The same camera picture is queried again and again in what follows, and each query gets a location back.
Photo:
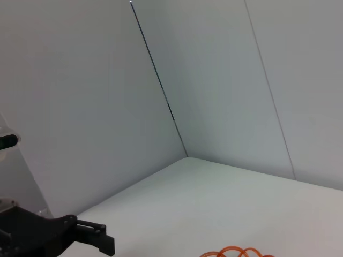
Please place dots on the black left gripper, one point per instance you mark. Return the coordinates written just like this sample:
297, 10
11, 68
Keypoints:
32, 235

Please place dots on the orange plastic woven basket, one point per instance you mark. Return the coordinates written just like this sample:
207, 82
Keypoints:
235, 251

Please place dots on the translucent wrist camera bracket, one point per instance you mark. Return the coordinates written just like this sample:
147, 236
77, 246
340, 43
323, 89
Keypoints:
24, 182

